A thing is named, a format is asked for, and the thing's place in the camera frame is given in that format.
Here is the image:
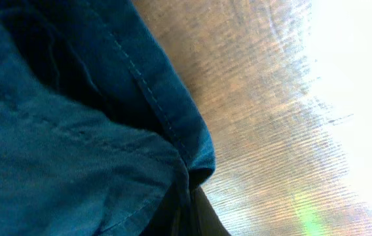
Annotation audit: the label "navy blue shorts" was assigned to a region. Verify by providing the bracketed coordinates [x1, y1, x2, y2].
[0, 0, 215, 235]

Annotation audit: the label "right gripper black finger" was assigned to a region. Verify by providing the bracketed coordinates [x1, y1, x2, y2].
[191, 187, 231, 236]

